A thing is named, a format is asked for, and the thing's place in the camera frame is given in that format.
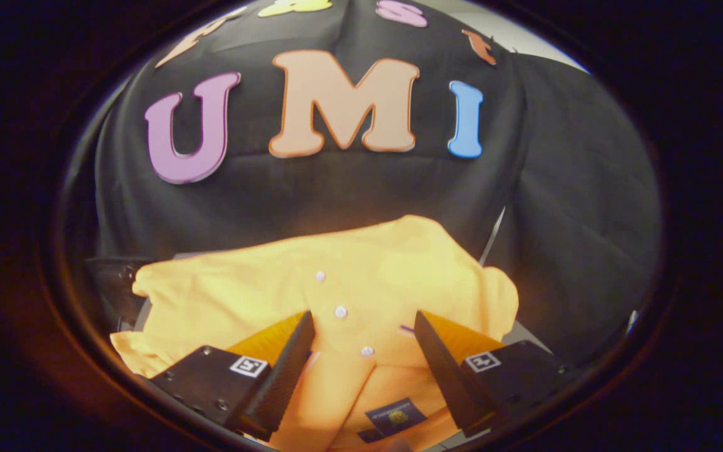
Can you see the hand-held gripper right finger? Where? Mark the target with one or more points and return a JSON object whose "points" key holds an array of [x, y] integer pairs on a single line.
{"points": [[446, 376]]}

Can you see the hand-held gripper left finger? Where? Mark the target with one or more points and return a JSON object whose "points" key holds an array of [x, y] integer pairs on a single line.
{"points": [[283, 370]]}

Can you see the orange polo shirt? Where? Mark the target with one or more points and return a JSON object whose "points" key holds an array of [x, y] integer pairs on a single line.
{"points": [[361, 270]]}

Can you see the black backdrop cloth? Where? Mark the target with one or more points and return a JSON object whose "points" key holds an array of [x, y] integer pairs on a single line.
{"points": [[336, 188]]}

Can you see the beige cabinet with dark frame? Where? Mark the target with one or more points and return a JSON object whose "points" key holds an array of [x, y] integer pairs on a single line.
{"points": [[521, 334]]}

